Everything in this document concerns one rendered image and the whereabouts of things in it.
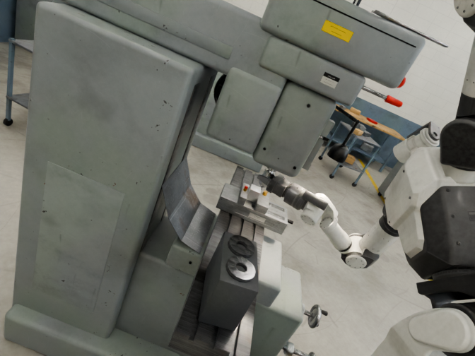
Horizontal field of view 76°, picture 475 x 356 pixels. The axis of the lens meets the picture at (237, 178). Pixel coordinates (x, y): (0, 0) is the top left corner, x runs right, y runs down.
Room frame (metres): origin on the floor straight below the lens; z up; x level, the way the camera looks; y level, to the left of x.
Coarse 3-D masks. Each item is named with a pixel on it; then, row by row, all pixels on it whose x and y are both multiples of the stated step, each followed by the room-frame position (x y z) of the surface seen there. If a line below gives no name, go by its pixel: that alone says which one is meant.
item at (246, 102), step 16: (240, 80) 1.03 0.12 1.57; (256, 80) 1.03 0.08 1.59; (224, 96) 1.03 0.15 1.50; (240, 96) 1.03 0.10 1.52; (256, 96) 1.03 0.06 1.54; (272, 96) 1.03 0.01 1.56; (224, 112) 1.03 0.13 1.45; (240, 112) 1.03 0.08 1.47; (256, 112) 1.03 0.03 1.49; (208, 128) 1.03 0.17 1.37; (224, 128) 1.03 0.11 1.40; (240, 128) 1.03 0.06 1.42; (256, 128) 1.03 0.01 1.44; (240, 144) 1.03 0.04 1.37; (256, 144) 1.04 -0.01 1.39
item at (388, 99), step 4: (364, 88) 1.06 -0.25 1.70; (368, 88) 1.06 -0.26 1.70; (368, 92) 1.06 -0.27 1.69; (372, 92) 1.06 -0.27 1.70; (376, 92) 1.06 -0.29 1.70; (380, 96) 1.06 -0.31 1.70; (384, 96) 1.06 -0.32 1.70; (388, 96) 1.06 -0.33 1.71; (388, 100) 1.06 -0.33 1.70; (392, 100) 1.06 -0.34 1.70; (396, 100) 1.06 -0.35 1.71; (392, 104) 1.06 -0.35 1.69; (396, 104) 1.06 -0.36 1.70; (400, 104) 1.06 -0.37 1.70
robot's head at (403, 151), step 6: (420, 132) 0.96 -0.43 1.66; (408, 138) 0.99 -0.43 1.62; (414, 138) 0.97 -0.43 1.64; (420, 138) 0.95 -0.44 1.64; (402, 144) 0.98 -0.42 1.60; (408, 144) 0.97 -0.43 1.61; (414, 144) 0.95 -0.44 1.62; (420, 144) 0.94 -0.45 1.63; (426, 144) 0.93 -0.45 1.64; (396, 150) 0.99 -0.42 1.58; (402, 150) 0.97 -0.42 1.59; (408, 150) 0.96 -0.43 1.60; (414, 150) 0.95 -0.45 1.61; (396, 156) 0.98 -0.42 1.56; (402, 156) 0.97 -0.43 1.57; (408, 156) 0.96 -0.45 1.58; (402, 162) 0.98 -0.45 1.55
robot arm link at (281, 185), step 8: (280, 176) 1.17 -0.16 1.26; (272, 184) 1.09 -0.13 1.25; (280, 184) 1.10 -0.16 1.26; (288, 184) 1.12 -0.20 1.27; (296, 184) 1.12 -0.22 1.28; (272, 192) 1.10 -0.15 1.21; (280, 192) 1.09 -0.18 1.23; (288, 192) 1.08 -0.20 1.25; (296, 192) 1.08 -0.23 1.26; (288, 200) 1.07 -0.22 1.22
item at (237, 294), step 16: (224, 240) 0.80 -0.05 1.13; (240, 240) 0.82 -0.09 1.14; (224, 256) 0.73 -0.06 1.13; (240, 256) 0.75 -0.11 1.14; (256, 256) 0.79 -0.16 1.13; (208, 272) 0.80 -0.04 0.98; (224, 272) 0.67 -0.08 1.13; (240, 272) 0.68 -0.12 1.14; (256, 272) 0.73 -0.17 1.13; (208, 288) 0.70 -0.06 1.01; (224, 288) 0.64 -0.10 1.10; (240, 288) 0.65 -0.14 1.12; (256, 288) 0.66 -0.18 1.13; (208, 304) 0.64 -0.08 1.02; (224, 304) 0.64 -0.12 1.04; (240, 304) 0.65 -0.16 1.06; (208, 320) 0.64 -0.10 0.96; (224, 320) 0.65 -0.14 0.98; (240, 320) 0.65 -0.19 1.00
